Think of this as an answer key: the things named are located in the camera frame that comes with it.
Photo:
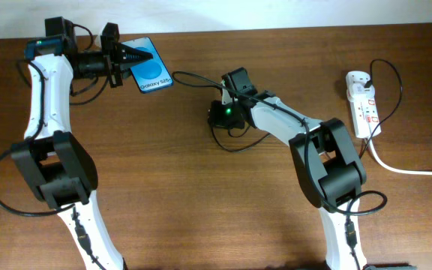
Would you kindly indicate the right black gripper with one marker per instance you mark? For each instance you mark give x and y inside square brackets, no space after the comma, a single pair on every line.
[220,122]

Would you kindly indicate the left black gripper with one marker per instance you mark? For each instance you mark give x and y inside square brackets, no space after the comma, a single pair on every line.
[126,54]

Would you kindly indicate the blue screen Galaxy smartphone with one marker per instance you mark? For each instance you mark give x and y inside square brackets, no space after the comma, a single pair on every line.
[151,75]

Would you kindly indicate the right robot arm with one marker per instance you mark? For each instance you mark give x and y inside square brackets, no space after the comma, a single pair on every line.
[329,171]

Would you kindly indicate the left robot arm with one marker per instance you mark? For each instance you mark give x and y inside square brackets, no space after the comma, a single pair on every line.
[55,166]

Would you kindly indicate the white USB charger plug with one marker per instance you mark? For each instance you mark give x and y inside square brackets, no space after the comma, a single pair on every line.
[357,91]

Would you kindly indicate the white power strip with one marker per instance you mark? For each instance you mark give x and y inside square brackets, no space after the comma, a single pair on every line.
[364,112]

